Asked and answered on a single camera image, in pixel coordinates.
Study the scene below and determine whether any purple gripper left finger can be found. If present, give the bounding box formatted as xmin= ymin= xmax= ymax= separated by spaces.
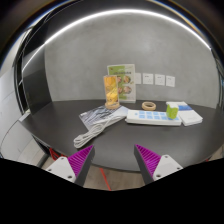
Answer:
xmin=47 ymin=145 xmax=95 ymax=186

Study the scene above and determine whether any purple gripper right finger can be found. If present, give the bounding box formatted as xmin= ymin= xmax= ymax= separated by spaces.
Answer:
xmin=134 ymin=144 xmax=182 ymax=184

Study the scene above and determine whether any green charger plug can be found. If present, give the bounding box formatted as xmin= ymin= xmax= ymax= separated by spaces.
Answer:
xmin=166 ymin=103 xmax=179 ymax=119

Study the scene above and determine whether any white power strip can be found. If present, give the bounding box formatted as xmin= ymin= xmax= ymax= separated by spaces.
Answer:
xmin=126 ymin=110 xmax=182 ymax=126

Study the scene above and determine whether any grey magazine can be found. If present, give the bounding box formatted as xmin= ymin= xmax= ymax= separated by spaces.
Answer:
xmin=79 ymin=106 xmax=128 ymax=130

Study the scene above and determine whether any tape roll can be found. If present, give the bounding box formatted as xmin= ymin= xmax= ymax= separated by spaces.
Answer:
xmin=142 ymin=102 xmax=156 ymax=111

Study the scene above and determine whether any blue white booklet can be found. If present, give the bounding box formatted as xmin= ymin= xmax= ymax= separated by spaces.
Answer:
xmin=166 ymin=101 xmax=193 ymax=111

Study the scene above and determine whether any green standing poster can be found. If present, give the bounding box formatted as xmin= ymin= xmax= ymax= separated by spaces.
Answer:
xmin=107 ymin=64 xmax=136 ymax=102

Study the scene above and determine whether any red cable under table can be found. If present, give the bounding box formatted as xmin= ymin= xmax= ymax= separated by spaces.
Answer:
xmin=98 ymin=166 xmax=113 ymax=192

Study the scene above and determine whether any white coiled cable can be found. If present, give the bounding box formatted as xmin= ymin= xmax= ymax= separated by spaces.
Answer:
xmin=72 ymin=115 xmax=124 ymax=149

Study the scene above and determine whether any white wall socket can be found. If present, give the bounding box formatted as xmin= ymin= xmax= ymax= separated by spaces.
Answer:
xmin=155 ymin=74 xmax=165 ymax=86
xmin=143 ymin=73 xmax=154 ymax=85
xmin=166 ymin=76 xmax=175 ymax=87

